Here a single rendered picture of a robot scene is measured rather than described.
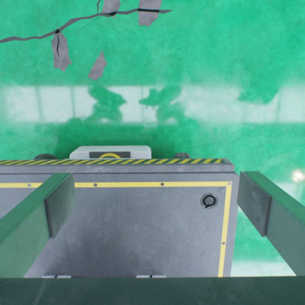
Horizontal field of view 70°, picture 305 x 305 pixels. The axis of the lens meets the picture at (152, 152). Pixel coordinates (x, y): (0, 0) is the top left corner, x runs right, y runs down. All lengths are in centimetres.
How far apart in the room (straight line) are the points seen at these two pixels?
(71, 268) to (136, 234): 21
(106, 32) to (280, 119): 69
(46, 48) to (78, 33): 12
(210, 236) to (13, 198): 50
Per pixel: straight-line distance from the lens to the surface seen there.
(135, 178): 52
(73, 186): 17
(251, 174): 17
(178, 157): 72
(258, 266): 120
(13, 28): 95
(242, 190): 17
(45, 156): 81
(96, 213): 58
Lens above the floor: 80
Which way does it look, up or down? 74 degrees down
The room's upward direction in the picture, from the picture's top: 180 degrees counter-clockwise
